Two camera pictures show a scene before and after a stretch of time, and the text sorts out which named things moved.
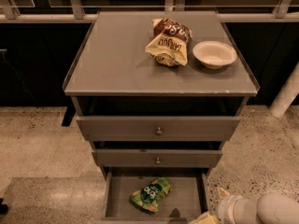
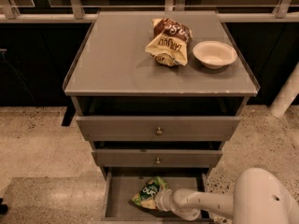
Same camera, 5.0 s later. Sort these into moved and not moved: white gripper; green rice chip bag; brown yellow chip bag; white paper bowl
Moved: white gripper
Not moved: white paper bowl; green rice chip bag; brown yellow chip bag
